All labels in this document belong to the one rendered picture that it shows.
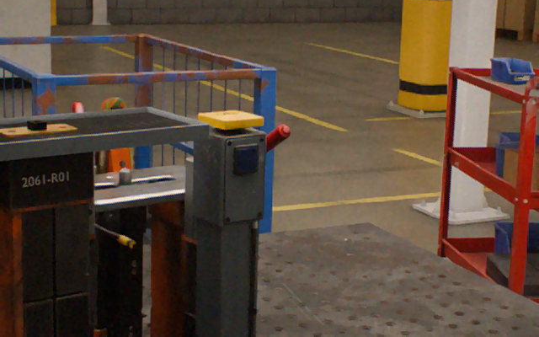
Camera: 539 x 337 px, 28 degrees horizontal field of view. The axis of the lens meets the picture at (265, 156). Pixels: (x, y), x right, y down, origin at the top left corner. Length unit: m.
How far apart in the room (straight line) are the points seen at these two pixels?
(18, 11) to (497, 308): 7.75
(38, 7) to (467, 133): 5.01
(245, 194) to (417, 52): 7.31
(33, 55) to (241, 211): 8.29
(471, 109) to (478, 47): 0.30
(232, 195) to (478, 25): 4.16
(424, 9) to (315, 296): 6.54
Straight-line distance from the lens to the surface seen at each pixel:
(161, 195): 1.61
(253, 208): 1.36
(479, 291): 2.21
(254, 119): 1.34
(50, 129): 1.23
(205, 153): 1.35
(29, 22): 9.57
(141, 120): 1.31
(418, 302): 2.12
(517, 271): 3.63
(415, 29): 8.64
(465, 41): 5.43
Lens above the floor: 1.38
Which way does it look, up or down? 12 degrees down
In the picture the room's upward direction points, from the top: 2 degrees clockwise
